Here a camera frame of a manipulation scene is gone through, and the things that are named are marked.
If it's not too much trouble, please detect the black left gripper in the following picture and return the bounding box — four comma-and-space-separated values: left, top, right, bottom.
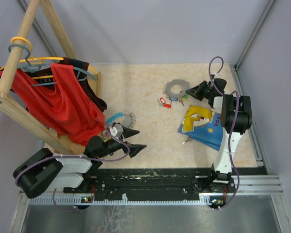
97, 125, 146, 158

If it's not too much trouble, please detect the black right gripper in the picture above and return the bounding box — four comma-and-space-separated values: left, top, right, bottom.
186, 81, 214, 101

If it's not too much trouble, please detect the steel key ring disc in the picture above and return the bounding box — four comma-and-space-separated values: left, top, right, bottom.
163, 79, 190, 98

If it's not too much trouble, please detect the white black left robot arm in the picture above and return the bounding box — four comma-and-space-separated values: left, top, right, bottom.
13, 124, 146, 199

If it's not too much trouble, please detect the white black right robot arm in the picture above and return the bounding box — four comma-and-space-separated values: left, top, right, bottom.
186, 78, 252, 192

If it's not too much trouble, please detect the key tag bunch on blue disc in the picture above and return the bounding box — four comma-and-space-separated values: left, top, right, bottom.
101, 131, 111, 142

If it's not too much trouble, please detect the yellow blue cartoon cloth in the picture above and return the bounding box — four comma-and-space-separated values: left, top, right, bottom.
178, 105, 223, 151

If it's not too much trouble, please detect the red key tag plain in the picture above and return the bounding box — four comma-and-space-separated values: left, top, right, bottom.
163, 103, 172, 108

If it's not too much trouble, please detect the loose silver key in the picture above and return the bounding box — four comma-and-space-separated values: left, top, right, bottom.
183, 136, 193, 144

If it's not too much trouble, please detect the red shirt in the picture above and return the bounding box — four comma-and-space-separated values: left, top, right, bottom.
12, 64, 105, 146

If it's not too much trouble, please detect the teal clothes hanger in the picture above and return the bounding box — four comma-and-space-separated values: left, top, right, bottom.
0, 43, 97, 91

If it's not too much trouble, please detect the yellow clothes hanger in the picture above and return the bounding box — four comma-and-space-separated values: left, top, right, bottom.
1, 36, 99, 80

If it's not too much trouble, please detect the wooden clothes rack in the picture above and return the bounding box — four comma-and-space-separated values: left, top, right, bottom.
0, 0, 104, 156

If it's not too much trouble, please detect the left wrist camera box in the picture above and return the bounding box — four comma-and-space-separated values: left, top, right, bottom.
109, 123, 124, 138

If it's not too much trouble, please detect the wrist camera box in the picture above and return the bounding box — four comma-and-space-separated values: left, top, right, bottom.
109, 123, 124, 138
213, 96, 223, 109

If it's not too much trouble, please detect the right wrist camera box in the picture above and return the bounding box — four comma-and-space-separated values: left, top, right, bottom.
213, 96, 223, 109

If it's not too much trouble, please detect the blue handled key ring disc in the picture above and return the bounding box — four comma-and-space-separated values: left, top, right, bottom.
106, 112, 136, 129

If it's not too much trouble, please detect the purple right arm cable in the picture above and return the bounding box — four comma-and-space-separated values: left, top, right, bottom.
208, 56, 241, 211

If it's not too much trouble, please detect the aluminium frame rail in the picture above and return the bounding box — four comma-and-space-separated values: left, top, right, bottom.
232, 0, 291, 233

